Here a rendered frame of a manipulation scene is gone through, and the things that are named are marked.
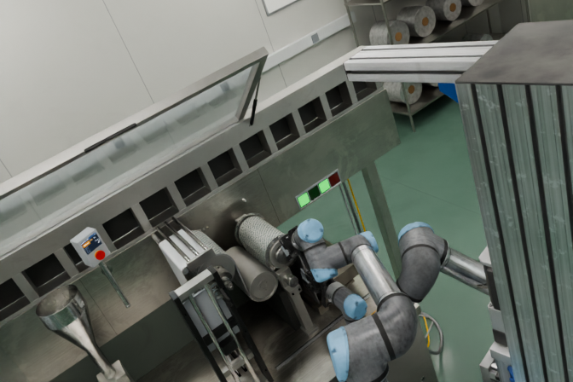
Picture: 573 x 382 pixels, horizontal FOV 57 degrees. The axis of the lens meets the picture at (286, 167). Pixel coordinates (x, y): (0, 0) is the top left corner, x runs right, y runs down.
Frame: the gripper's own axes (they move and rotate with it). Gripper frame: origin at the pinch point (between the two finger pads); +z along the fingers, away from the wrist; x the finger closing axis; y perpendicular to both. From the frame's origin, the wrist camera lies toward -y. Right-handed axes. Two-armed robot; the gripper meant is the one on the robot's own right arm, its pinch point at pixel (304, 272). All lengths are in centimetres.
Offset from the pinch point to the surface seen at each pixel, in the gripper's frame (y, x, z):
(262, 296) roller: 4.8, 20.1, -2.3
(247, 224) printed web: 22.0, 7.8, 17.9
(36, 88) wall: 64, 38, 263
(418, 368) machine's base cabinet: -51, -18, -29
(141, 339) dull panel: -4, 64, 30
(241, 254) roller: 14.1, 16.1, 14.4
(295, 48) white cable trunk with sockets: 1, -171, 258
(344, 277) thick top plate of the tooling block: -8.8, -12.6, -6.4
